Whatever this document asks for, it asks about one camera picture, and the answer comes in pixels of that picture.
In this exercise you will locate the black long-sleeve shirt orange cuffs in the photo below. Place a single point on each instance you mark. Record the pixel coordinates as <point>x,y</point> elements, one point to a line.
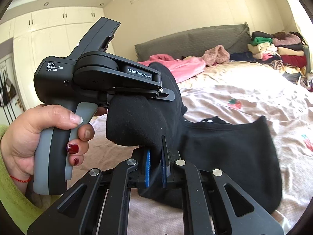
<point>246,153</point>

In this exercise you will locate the lime green sleeve forearm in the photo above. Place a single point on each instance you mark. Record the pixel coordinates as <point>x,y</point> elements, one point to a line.
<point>23,209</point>

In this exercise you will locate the dusty pink fuzzy garment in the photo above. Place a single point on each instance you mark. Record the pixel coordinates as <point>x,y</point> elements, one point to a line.
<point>216,55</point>

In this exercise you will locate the dark grey quilted headboard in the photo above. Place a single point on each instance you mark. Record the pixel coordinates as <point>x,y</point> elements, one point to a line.
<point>234,38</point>

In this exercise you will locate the cream built-in wardrobe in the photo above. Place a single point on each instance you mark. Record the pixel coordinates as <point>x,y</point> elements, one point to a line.
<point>26,40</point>

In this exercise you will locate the dark navy garment on bed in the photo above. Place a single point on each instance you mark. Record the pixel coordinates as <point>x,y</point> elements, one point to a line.
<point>242,56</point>

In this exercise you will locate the lilac strawberry print bed sheet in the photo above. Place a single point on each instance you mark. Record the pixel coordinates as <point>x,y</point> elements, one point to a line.
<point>238,93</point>

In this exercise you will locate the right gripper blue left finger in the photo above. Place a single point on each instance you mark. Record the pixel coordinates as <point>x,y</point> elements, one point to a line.
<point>147,166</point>

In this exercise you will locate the left hand red nails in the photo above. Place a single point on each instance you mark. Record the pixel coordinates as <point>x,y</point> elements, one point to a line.
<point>21,139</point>

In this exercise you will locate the stack of folded clothes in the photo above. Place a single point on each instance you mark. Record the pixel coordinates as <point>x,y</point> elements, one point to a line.
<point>280,48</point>

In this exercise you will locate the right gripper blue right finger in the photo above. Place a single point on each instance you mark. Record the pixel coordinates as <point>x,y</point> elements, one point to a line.
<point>165,163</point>

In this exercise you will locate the pink quilted comforter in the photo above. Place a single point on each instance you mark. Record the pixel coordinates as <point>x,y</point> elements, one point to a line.
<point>181,69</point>

